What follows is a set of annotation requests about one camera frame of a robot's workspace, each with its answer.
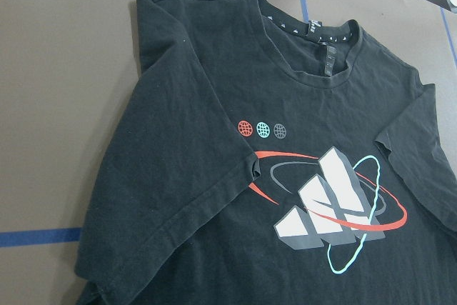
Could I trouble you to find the black graphic t-shirt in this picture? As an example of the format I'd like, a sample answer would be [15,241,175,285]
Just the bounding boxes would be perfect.
[76,0,456,304]

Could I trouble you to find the brown paper table cover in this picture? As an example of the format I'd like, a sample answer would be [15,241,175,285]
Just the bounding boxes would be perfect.
[0,0,457,305]

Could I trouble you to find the blue tape line crosswise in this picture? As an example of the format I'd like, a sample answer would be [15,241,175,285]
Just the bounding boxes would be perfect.
[1,227,81,248]

